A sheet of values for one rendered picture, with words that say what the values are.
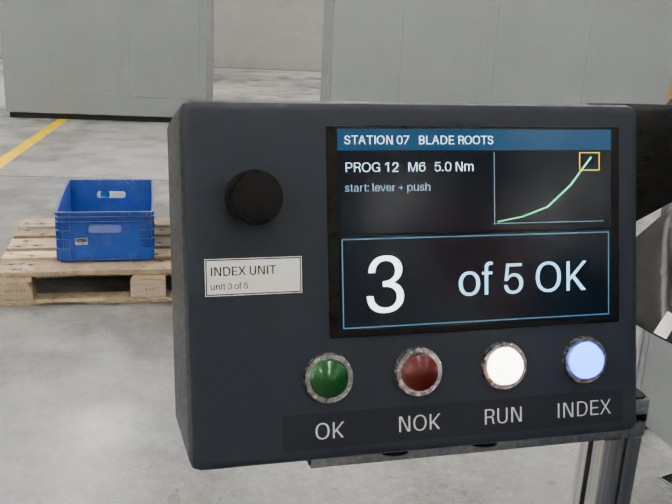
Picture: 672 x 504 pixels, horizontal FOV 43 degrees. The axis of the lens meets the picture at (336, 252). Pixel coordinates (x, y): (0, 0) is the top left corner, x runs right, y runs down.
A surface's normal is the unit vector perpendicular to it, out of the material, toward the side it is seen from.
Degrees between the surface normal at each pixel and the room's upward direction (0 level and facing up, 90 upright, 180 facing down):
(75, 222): 90
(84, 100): 90
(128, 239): 90
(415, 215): 75
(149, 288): 90
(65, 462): 0
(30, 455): 0
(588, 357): 71
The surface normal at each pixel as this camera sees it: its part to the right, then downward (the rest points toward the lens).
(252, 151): 0.25, 0.05
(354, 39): 0.07, 0.30
